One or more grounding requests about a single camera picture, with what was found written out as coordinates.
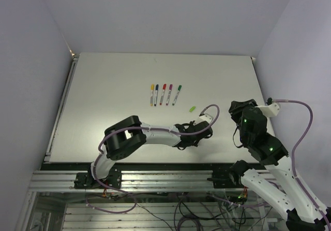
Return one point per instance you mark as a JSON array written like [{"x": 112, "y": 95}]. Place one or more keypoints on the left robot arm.
[{"x": 125, "y": 137}]

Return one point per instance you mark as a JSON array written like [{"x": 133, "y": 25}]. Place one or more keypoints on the blue-end white pen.
[{"x": 155, "y": 97}]

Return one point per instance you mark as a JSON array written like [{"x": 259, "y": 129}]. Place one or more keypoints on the red-end white pen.
[{"x": 162, "y": 97}]

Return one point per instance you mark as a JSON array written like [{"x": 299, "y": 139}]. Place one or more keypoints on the green-end white pen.
[{"x": 175, "y": 98}]

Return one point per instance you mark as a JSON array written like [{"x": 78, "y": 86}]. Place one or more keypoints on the aluminium frame rail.
[{"x": 132, "y": 181}]

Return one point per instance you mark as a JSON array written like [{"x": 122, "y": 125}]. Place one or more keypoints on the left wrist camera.
[{"x": 206, "y": 117}]

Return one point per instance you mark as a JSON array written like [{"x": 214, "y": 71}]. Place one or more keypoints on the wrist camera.
[
  {"x": 206, "y": 117},
  {"x": 271, "y": 109}
]

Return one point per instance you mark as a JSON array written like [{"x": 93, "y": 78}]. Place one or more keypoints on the light green pen cap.
[{"x": 192, "y": 108}]

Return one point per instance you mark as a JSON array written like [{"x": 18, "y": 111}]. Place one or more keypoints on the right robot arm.
[{"x": 295, "y": 202}]

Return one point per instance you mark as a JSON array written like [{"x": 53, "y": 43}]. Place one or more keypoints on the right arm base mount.
[{"x": 225, "y": 176}]

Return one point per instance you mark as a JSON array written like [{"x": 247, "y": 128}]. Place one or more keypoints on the purple-end white pen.
[{"x": 168, "y": 97}]

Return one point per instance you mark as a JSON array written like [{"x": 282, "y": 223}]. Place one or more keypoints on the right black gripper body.
[{"x": 236, "y": 113}]

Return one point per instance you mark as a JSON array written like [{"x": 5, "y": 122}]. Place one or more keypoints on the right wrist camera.
[{"x": 271, "y": 109}]

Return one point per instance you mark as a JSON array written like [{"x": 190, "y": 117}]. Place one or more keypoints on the yellow-end white pen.
[{"x": 152, "y": 98}]

